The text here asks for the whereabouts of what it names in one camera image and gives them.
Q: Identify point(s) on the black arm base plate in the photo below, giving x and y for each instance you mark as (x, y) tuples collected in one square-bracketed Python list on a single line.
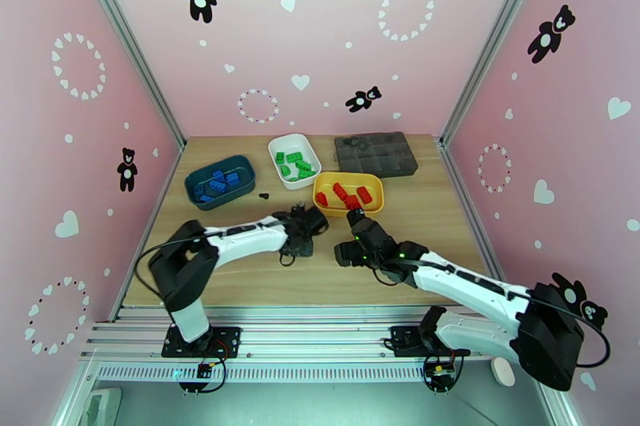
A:
[(227, 339), (400, 339)]

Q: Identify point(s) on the yellow plastic container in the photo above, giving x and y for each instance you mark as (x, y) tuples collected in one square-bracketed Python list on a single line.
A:
[(350, 180)]

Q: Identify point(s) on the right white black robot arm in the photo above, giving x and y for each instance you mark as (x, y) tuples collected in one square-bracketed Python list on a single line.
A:
[(475, 285)]

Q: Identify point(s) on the white plastic container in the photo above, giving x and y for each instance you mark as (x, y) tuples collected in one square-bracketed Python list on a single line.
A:
[(295, 142)]

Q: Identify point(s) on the aluminium mounting rail frame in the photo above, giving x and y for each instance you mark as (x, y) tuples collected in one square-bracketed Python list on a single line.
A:
[(310, 334)]

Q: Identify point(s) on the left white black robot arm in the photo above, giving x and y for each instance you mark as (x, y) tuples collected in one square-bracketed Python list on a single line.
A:
[(250, 240)]

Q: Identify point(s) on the white oval object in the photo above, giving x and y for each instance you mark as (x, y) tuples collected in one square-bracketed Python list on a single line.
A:
[(501, 372)]

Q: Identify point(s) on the black compartment organizer tray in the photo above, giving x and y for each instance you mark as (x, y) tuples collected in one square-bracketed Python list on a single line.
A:
[(375, 155)]

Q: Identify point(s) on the small black controller board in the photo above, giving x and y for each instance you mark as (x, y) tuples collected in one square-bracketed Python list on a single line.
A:
[(440, 372), (204, 370)]

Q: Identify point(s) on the blue lego brick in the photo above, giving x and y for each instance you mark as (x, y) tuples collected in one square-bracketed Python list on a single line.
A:
[(199, 190), (217, 185), (232, 179), (206, 198), (218, 173)]

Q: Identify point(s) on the dark blue plastic container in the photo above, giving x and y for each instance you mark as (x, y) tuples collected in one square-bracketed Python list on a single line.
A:
[(240, 165)]

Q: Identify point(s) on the aluminium frame post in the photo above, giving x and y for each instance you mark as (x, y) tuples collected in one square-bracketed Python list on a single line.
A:
[(492, 40), (129, 40)]

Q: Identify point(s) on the white plastic object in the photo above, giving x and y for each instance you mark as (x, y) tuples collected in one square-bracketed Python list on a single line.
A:
[(102, 404)]

